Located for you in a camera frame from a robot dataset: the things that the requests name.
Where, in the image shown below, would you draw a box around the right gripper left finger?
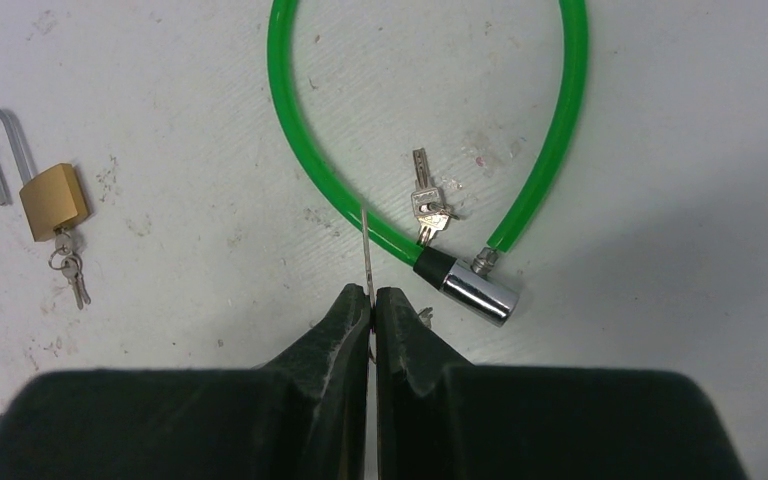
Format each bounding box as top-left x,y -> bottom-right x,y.
0,284 -> 371,479

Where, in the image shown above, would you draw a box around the brass padlock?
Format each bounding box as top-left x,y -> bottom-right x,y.
0,109 -> 90,242

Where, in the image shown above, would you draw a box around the green cable lock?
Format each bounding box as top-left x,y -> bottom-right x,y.
266,1 -> 590,326

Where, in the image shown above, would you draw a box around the cable lock keys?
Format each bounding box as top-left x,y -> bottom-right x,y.
410,148 -> 460,247

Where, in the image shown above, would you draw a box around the padlock keys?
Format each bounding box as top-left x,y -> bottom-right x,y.
48,229 -> 92,310

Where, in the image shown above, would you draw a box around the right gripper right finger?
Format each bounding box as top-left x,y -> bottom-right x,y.
375,287 -> 746,479

